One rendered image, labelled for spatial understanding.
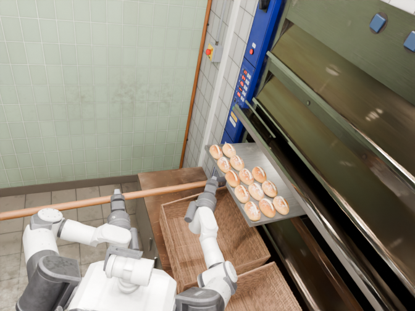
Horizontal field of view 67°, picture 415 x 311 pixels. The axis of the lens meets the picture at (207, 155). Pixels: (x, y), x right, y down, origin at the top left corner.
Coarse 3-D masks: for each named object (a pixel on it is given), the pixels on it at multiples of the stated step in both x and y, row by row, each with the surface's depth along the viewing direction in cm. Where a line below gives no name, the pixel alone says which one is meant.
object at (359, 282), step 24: (240, 120) 164; (264, 120) 170; (288, 144) 157; (288, 168) 138; (312, 192) 130; (312, 216) 118; (336, 216) 123; (360, 240) 116; (360, 264) 106; (384, 264) 110; (360, 288) 100; (384, 288) 101
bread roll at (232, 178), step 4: (228, 172) 155; (232, 172) 154; (228, 176) 154; (232, 176) 153; (236, 176) 153; (228, 180) 153; (232, 180) 152; (236, 180) 152; (232, 184) 152; (236, 184) 152
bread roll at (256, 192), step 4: (252, 184) 152; (256, 184) 151; (248, 188) 153; (252, 188) 150; (256, 188) 149; (260, 188) 149; (252, 192) 150; (256, 192) 148; (260, 192) 148; (252, 196) 150; (256, 196) 148; (260, 196) 148; (256, 200) 150; (260, 200) 149
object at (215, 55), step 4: (212, 44) 209; (208, 48) 214; (212, 48) 207; (216, 48) 206; (220, 48) 207; (212, 52) 208; (216, 52) 208; (220, 52) 209; (208, 56) 215; (212, 56) 209; (216, 56) 210; (220, 56) 211; (212, 60) 211; (216, 60) 212; (220, 60) 213
